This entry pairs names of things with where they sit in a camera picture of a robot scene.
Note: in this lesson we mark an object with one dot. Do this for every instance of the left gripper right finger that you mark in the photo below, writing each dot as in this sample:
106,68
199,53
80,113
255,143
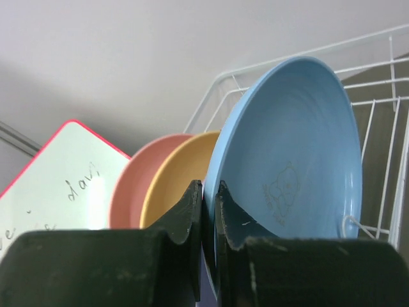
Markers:
254,268

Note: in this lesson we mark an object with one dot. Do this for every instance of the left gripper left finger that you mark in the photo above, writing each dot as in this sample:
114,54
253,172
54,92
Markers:
156,266

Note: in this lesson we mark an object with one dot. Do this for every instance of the pink plate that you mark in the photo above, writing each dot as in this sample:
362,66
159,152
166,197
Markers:
131,188

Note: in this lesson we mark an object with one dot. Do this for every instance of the yellow plate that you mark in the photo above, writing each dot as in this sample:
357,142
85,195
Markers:
188,162

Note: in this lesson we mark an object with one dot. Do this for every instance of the blue plate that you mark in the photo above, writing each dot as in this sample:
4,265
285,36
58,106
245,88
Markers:
290,155

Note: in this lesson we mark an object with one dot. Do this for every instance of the red-framed whiteboard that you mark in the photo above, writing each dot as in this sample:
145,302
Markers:
67,185

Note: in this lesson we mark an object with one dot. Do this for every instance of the white wire dish rack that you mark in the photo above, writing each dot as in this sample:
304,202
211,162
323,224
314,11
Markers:
376,83

